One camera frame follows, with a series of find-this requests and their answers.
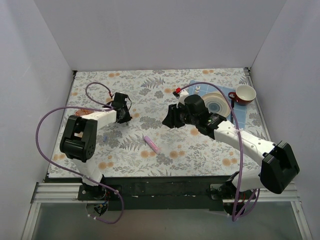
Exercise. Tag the blue checkered cloth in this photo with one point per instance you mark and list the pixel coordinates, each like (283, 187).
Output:
(240, 111)

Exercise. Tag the silver fork black handle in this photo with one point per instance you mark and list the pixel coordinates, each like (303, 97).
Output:
(197, 89)

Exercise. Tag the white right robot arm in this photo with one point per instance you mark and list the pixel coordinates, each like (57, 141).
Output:
(277, 163)

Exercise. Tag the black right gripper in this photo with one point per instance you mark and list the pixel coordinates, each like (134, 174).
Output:
(173, 116)

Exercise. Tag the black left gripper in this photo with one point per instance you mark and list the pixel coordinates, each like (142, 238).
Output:
(124, 114)

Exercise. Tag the pink highlighter pen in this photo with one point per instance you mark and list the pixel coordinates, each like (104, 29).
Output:
(152, 145)

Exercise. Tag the red patterned small bowl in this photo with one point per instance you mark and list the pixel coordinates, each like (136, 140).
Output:
(82, 112)

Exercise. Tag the red white mug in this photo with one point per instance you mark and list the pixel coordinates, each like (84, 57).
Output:
(243, 95)

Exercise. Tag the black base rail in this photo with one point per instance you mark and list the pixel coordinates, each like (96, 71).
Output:
(162, 193)

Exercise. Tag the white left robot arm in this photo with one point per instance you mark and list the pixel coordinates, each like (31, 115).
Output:
(78, 141)

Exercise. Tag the black-handled knife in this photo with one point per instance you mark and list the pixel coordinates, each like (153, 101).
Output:
(231, 115)

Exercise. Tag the beige blue-ringed plate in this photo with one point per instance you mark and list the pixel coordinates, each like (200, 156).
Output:
(216, 103)

